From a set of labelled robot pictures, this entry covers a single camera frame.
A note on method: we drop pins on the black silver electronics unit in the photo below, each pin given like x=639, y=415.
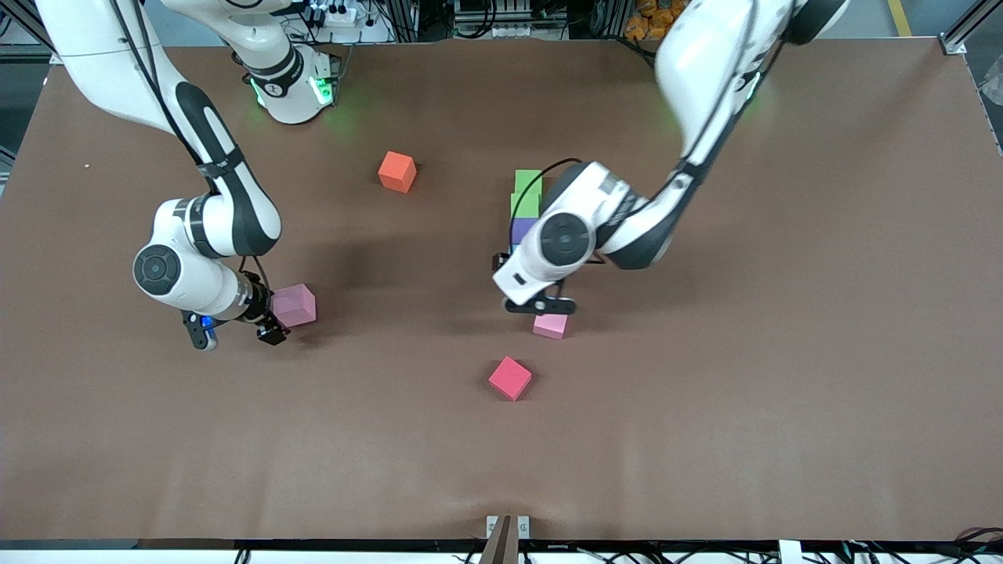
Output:
x=509, y=16

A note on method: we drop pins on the metal bracket with post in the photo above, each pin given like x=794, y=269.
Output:
x=506, y=536

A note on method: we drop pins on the white power strip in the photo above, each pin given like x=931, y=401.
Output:
x=337, y=12

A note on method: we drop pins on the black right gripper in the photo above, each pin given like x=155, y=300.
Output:
x=261, y=315

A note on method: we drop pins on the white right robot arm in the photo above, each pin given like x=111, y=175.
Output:
x=94, y=47

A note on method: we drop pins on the red foam cube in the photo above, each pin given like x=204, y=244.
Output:
x=510, y=377

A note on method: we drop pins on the aluminium frame profile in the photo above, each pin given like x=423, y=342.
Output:
x=972, y=27
x=23, y=39

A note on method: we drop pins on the small white box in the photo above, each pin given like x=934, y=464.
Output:
x=790, y=552

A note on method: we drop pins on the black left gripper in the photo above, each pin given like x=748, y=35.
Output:
x=505, y=255

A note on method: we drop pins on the brown table cover sheet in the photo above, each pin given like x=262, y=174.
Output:
x=235, y=454

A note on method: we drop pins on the purple foam cube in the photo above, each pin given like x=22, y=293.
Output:
x=521, y=229

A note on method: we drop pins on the light pink foam cube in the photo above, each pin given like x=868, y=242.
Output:
x=296, y=305
x=551, y=327

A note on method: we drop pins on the bag of oranges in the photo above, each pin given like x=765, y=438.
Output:
x=646, y=19

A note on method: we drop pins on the green foam cube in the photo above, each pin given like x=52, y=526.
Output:
x=523, y=206
x=529, y=182

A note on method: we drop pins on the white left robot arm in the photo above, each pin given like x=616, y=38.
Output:
x=705, y=63

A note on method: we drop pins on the orange foam cube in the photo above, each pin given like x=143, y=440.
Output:
x=396, y=171

